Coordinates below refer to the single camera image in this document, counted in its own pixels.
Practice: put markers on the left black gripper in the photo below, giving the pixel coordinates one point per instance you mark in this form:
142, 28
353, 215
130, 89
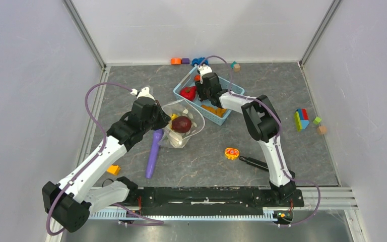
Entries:
164, 118

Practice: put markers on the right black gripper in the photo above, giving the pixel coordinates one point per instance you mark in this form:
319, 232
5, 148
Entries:
199, 86

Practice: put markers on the light blue plastic basket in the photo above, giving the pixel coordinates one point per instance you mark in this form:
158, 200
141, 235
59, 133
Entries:
213, 107

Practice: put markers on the dark red toy onion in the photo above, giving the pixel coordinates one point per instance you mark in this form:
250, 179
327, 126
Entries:
182, 124

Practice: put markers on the white toy egg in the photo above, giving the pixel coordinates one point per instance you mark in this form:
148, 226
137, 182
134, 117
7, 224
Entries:
175, 139

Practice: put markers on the clear dotted zip top bag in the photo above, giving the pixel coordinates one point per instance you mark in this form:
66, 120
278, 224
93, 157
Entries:
182, 108

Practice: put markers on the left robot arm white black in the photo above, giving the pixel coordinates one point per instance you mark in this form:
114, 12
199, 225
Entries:
71, 201

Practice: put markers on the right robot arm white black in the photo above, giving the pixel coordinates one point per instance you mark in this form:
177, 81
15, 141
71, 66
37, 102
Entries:
262, 124

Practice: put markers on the purple toy microphone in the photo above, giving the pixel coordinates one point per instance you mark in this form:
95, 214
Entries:
157, 136

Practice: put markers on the red toy tomato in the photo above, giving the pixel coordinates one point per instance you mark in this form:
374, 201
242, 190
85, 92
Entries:
189, 93

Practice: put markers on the orange toy croissant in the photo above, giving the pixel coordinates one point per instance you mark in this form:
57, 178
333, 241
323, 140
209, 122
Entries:
216, 111

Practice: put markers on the blue toy car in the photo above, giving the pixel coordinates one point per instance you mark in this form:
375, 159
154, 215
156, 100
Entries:
199, 62

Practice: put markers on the teal and tan cubes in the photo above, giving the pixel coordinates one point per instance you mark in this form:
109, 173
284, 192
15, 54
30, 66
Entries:
235, 66

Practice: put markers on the purple block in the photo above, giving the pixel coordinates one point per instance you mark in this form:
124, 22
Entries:
185, 61

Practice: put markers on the orange cylinder block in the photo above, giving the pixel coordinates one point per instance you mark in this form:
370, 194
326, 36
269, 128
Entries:
176, 61

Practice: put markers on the orange wedge block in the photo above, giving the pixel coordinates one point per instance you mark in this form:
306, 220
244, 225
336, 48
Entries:
113, 170

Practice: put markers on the orange round toy slice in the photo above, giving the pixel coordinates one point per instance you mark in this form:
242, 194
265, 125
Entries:
231, 153

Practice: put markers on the black marker pen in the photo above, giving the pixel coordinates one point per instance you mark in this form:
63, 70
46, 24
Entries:
254, 162

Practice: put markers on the multicolour block stack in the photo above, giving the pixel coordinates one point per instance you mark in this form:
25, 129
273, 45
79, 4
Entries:
301, 119

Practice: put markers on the green cube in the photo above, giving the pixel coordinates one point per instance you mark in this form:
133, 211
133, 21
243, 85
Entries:
317, 121

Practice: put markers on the tan wooden cube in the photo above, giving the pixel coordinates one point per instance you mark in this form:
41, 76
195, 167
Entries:
322, 130

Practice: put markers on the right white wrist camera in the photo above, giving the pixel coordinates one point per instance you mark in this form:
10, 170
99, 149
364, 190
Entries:
202, 70

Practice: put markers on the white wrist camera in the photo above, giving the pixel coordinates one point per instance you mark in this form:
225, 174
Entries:
202, 70
144, 92

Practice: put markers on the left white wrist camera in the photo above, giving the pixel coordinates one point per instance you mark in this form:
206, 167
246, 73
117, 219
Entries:
144, 92

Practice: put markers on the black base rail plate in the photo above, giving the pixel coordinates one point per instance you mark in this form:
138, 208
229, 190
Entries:
208, 201

